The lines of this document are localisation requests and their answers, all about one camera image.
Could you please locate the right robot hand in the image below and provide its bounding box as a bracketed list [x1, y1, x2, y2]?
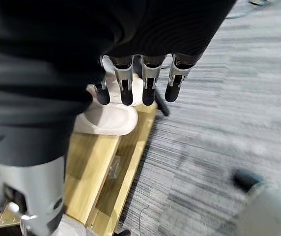
[0, 0, 237, 236]

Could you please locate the wooden shoe rack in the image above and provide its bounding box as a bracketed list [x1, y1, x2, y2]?
[0, 99, 159, 236]

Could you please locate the black rod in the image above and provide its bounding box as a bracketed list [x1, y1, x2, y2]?
[154, 88, 171, 117]

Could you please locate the small clear plastic bag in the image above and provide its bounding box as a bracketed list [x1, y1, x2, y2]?
[108, 155, 122, 179]

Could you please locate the silver robot leg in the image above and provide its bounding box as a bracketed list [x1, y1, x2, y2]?
[235, 183, 281, 236]

